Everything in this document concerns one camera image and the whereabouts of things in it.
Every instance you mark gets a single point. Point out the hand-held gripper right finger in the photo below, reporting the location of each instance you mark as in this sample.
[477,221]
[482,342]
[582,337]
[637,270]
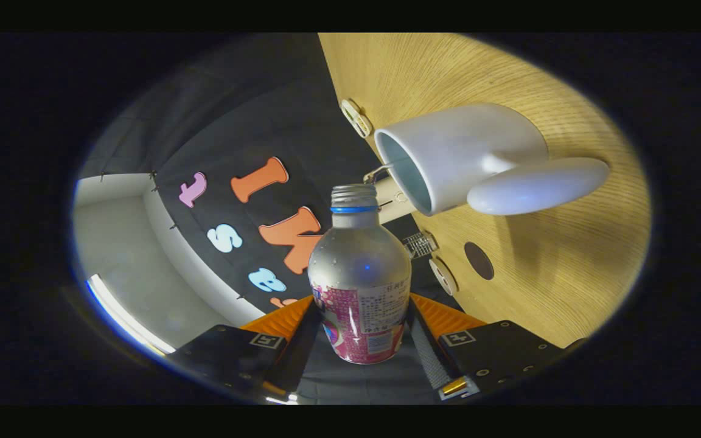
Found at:
[432,359]

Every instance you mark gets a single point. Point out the white divided dish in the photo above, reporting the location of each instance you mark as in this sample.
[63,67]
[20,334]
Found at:
[356,118]

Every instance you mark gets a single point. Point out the white cup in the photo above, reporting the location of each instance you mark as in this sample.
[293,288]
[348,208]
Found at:
[460,146]

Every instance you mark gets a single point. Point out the black backdrop cloth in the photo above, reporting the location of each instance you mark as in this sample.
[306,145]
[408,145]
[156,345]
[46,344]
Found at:
[235,121]

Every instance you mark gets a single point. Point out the white plate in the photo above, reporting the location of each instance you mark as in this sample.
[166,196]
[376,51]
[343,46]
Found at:
[442,277]

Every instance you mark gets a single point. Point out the wooden table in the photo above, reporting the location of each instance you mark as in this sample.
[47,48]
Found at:
[569,274]

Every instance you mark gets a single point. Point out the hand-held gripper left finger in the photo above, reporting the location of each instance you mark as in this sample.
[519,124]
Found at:
[299,359]

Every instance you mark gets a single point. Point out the silver bottle with pink label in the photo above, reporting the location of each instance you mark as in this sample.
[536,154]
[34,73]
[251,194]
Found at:
[359,261]

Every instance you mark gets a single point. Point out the dark round coaster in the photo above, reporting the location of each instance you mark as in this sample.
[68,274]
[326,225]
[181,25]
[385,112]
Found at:
[478,260]

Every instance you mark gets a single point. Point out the white toaster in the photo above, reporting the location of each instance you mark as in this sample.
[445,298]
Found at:
[390,207]

